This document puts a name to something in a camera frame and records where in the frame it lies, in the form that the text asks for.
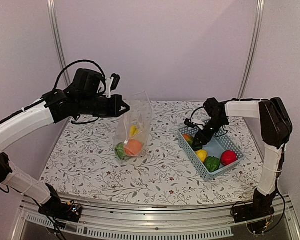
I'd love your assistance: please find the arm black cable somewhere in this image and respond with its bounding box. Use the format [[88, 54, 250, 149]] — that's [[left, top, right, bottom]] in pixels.
[[52, 59, 107, 92], [189, 106, 231, 137]]

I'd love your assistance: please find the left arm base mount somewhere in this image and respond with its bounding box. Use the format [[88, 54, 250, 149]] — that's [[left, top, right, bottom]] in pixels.
[[38, 183, 83, 223]]

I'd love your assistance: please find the green toy pepper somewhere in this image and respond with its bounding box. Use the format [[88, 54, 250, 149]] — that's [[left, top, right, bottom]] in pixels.
[[204, 156, 221, 173]]

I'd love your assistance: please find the clear zip top bag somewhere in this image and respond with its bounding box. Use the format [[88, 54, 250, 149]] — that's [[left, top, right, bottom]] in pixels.
[[113, 91, 153, 161]]

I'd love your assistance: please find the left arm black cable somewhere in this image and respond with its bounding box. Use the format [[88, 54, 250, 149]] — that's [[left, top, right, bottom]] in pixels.
[[52, 59, 107, 92]]

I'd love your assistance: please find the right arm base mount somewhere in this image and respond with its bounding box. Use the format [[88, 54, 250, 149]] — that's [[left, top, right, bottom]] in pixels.
[[230, 194, 275, 235]]

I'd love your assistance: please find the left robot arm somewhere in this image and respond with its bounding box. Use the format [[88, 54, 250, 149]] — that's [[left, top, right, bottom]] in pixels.
[[0, 68, 130, 217]]

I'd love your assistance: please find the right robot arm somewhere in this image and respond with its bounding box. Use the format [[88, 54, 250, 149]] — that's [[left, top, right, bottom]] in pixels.
[[192, 97, 293, 201]]

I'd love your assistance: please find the yellow toy banana bunch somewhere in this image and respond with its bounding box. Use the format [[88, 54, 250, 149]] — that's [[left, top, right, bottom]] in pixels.
[[129, 125, 139, 138]]

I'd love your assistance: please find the light blue plastic basket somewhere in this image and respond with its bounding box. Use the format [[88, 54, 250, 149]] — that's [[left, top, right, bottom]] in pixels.
[[177, 124, 245, 182]]

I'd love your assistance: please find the green toy watermelon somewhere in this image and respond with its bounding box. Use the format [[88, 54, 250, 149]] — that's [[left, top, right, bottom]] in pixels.
[[114, 142, 130, 160]]

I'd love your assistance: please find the green orange toy mango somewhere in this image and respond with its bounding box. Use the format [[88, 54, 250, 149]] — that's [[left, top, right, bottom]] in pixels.
[[183, 134, 202, 152]]

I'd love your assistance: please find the red toy apple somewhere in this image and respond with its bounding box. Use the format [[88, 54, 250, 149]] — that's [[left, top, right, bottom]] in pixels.
[[220, 150, 238, 166]]

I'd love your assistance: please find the orange toy fruit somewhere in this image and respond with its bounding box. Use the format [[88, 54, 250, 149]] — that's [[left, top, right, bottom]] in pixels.
[[123, 139, 143, 157]]

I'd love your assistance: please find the aluminium frame post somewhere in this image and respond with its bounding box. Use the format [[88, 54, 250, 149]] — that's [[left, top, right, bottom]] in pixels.
[[237, 0, 265, 99], [46, 0, 72, 86]]

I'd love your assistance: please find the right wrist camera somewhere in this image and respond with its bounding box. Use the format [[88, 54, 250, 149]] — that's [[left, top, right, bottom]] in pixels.
[[184, 118, 195, 128]]

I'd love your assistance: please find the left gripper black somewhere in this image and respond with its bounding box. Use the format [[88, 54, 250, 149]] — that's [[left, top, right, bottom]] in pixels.
[[78, 94, 131, 118]]

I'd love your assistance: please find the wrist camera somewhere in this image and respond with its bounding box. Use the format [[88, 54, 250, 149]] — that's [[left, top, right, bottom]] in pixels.
[[184, 118, 195, 128], [105, 73, 121, 99]]

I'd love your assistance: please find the right aluminium frame post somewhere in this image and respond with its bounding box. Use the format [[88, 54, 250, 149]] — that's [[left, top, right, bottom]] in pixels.
[[237, 0, 265, 99]]

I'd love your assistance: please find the floral tablecloth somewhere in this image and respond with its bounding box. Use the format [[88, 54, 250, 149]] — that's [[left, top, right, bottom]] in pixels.
[[40, 101, 263, 205]]

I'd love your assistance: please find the front aluminium rail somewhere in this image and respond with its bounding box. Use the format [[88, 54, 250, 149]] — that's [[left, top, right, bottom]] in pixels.
[[11, 194, 300, 240]]

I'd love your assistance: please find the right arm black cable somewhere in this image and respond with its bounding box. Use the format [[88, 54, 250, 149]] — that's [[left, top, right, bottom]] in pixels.
[[189, 106, 231, 137]]

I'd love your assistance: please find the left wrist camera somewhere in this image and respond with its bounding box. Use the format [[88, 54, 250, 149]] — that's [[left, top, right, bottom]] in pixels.
[[105, 73, 121, 99]]

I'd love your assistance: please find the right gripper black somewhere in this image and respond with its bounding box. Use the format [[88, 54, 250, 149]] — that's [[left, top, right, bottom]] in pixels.
[[192, 117, 228, 147]]

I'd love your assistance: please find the yellow toy pear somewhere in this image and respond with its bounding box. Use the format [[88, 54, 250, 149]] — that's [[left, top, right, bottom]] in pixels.
[[195, 149, 208, 163]]

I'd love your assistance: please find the left aluminium frame post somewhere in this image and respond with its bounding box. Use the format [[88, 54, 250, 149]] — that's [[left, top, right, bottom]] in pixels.
[[46, 0, 72, 86]]

